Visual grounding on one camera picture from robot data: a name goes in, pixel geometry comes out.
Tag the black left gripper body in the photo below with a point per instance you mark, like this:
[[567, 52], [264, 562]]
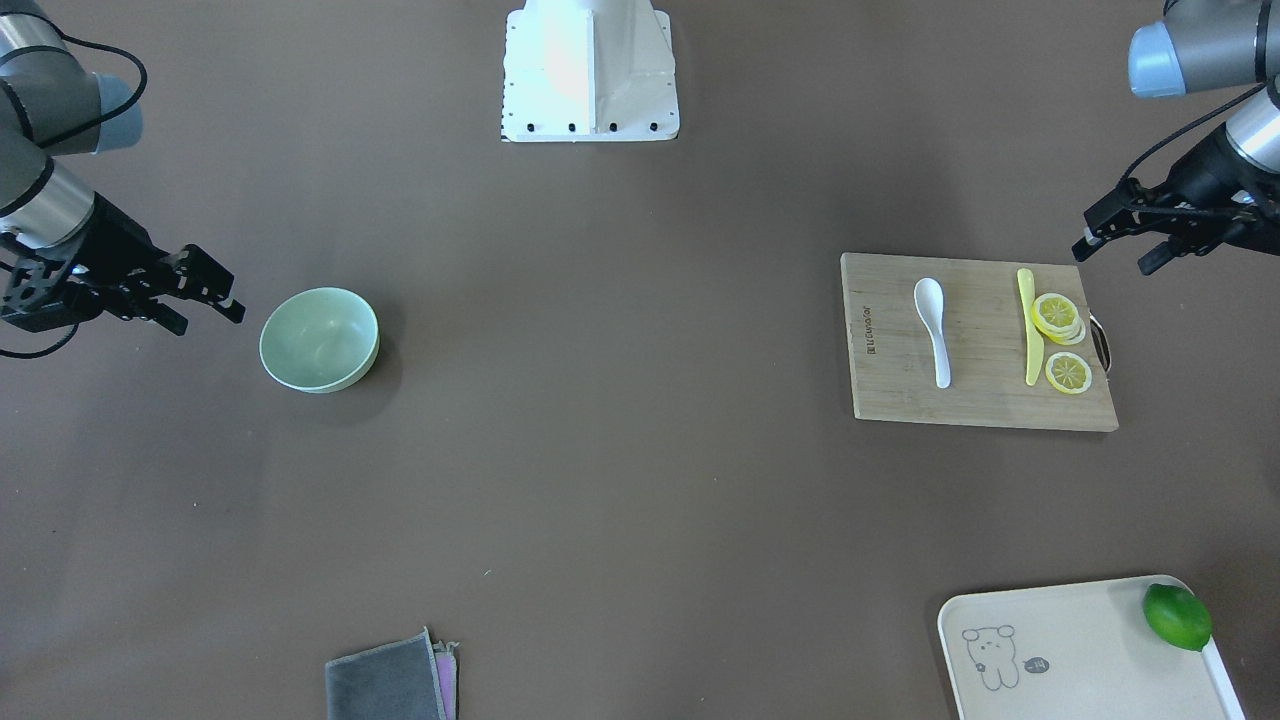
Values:
[[1207, 167]]

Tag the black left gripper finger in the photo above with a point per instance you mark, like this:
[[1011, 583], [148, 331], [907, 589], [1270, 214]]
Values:
[[1107, 219], [1174, 247]]

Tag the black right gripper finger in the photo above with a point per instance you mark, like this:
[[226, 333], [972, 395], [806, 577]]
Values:
[[151, 310], [199, 277]]

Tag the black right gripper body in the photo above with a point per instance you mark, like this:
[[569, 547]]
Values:
[[117, 246]]

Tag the light green bowl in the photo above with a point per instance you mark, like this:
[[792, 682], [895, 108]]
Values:
[[320, 341]]

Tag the white ceramic spoon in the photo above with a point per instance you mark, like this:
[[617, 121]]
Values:
[[930, 306]]

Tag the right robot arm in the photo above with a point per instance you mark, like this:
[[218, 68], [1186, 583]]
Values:
[[53, 107]]

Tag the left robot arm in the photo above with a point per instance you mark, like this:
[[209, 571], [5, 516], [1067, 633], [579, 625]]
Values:
[[1204, 45]]

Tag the stacked lemon slices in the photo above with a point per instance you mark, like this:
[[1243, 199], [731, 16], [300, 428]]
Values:
[[1058, 319]]

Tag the yellow plastic knife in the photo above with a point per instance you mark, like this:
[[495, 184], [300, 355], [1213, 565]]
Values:
[[1034, 342]]

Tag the single lemon slice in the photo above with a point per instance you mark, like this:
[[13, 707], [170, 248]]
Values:
[[1068, 373]]

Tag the bamboo cutting board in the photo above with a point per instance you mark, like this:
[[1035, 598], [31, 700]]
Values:
[[891, 356]]

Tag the green lime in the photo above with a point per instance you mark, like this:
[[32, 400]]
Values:
[[1177, 617]]

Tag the cream rabbit tray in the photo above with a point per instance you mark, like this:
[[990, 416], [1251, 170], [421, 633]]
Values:
[[1076, 651]]

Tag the grey folded cloth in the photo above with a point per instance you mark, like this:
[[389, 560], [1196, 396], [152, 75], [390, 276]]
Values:
[[416, 678]]

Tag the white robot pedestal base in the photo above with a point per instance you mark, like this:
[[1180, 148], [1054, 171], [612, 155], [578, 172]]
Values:
[[589, 72]]

